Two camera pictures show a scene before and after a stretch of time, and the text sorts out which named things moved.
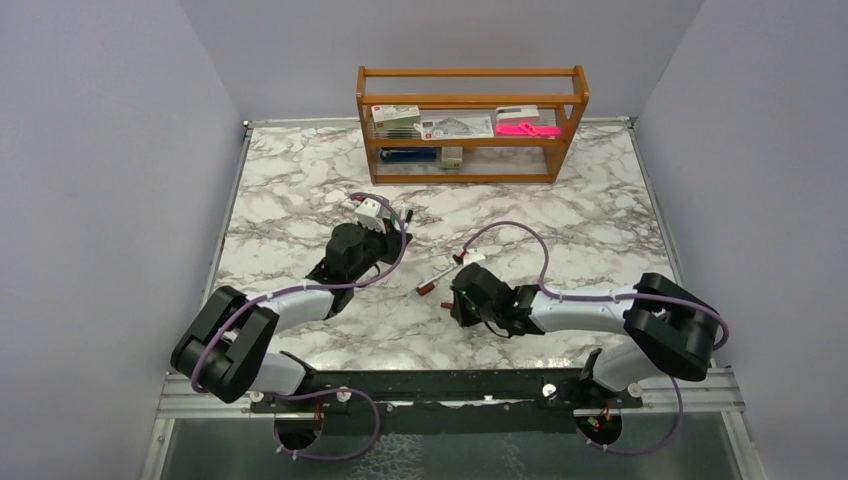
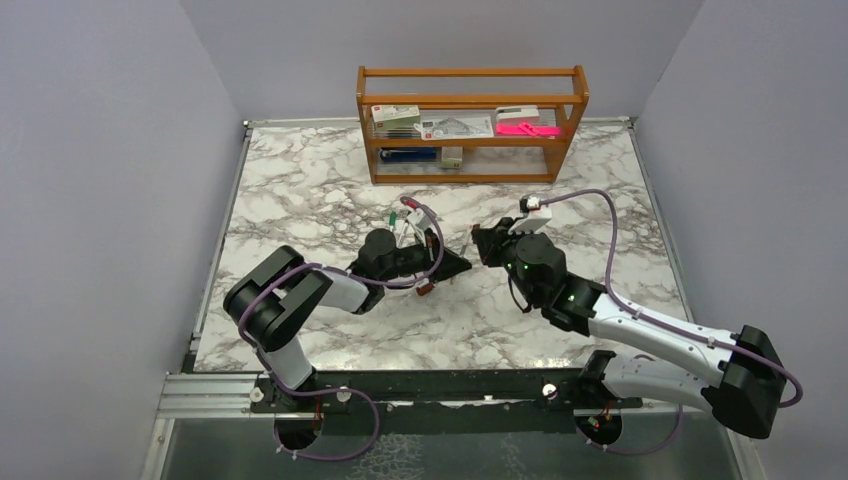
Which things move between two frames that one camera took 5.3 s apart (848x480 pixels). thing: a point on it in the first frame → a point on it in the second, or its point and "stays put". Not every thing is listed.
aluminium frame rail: (181, 400) stays put
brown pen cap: (425, 289) stays put
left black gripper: (391, 241) → (451, 264)
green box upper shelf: (396, 120) stays put
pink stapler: (526, 129) stays put
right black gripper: (463, 317) → (491, 240)
